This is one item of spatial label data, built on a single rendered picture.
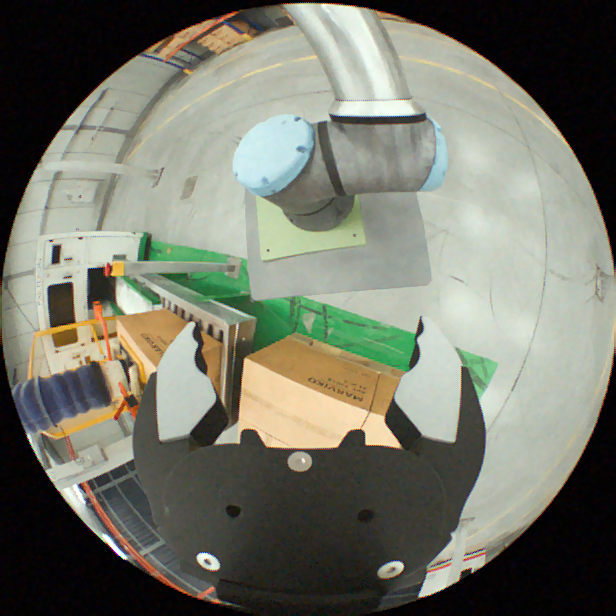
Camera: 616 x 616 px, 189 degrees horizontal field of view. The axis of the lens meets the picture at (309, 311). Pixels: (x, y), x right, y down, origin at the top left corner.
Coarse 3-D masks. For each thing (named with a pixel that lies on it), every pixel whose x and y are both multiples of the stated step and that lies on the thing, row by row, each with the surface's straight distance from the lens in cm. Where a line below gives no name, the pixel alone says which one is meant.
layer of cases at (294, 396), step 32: (256, 352) 107; (288, 352) 114; (320, 352) 124; (256, 384) 103; (288, 384) 92; (320, 384) 93; (352, 384) 101; (384, 384) 112; (256, 416) 115; (288, 416) 102; (320, 416) 94; (352, 416) 90; (384, 416) 88
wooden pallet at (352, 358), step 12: (288, 336) 134; (300, 336) 139; (312, 348) 126; (324, 348) 137; (336, 348) 135; (348, 360) 123; (360, 360) 134; (372, 360) 135; (384, 372) 124; (396, 372) 135
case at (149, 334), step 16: (128, 320) 130; (144, 320) 130; (160, 320) 130; (176, 320) 130; (128, 336) 114; (144, 336) 110; (160, 336) 110; (176, 336) 110; (208, 336) 113; (144, 352) 96; (160, 352) 96; (208, 352) 101; (144, 368) 101; (208, 368) 106; (144, 384) 111
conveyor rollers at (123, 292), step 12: (132, 276) 222; (120, 288) 277; (144, 288) 190; (120, 300) 281; (132, 300) 227; (144, 300) 192; (168, 300) 150; (132, 312) 231; (180, 312) 136; (204, 324) 116; (216, 336) 111
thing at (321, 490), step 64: (256, 448) 6; (320, 448) 6; (384, 448) 6; (192, 512) 6; (256, 512) 6; (320, 512) 5; (384, 512) 6; (192, 576) 7; (256, 576) 6; (320, 576) 6; (384, 576) 6
